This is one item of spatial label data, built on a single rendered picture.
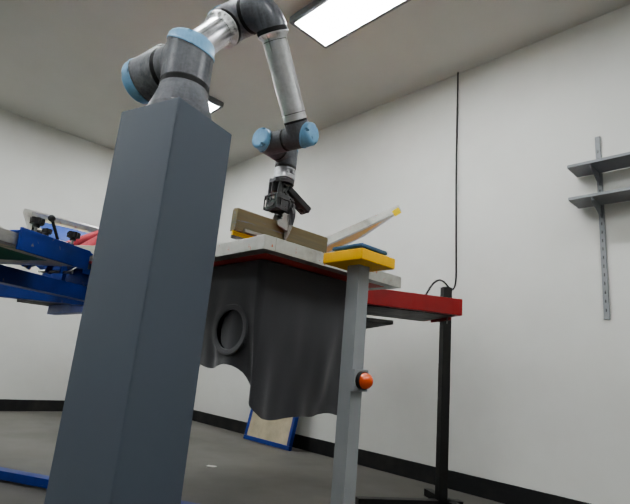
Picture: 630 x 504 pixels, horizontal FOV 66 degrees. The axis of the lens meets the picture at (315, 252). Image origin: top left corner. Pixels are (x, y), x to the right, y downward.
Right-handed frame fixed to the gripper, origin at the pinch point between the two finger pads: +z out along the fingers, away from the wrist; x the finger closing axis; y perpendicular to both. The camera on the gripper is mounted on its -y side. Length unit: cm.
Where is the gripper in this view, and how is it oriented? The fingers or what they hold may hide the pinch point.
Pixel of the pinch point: (282, 237)
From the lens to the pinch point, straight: 167.0
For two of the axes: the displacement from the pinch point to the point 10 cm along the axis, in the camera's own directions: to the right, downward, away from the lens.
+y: -7.1, -2.3, -6.6
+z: -0.9, 9.7, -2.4
